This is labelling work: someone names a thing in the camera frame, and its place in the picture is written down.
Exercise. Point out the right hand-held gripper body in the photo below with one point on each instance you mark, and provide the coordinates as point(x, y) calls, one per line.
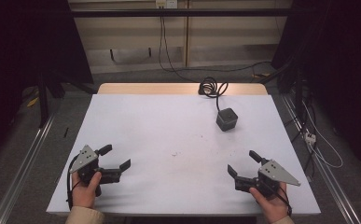
point(276, 172)

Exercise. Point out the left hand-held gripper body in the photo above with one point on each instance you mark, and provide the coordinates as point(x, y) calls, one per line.
point(83, 158)

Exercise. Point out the person's left hand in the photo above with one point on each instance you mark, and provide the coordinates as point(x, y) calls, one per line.
point(85, 194)

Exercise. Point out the person's right hand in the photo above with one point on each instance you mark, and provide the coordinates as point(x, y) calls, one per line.
point(273, 207)

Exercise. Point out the small black floor object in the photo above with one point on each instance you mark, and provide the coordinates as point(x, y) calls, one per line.
point(65, 132)

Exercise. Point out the black cube device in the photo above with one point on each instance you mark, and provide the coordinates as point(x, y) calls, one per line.
point(227, 119)

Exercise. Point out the black metal stand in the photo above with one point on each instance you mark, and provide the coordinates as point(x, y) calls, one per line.
point(43, 99)

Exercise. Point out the white table cover board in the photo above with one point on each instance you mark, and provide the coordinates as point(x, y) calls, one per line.
point(175, 130)

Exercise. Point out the yellow floor tape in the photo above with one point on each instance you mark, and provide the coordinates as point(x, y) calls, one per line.
point(33, 101)

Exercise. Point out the wooden table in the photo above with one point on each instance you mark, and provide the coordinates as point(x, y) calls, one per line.
point(156, 88)

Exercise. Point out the black curtain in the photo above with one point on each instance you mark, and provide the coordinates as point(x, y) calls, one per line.
point(22, 62)
point(340, 62)

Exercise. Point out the aluminium floor rail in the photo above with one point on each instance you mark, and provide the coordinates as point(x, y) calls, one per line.
point(324, 174)
point(21, 175)

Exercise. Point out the black horizontal frame bar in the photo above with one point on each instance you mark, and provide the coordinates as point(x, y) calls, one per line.
point(184, 12)

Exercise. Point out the white wall socket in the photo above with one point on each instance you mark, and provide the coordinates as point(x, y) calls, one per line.
point(166, 3)

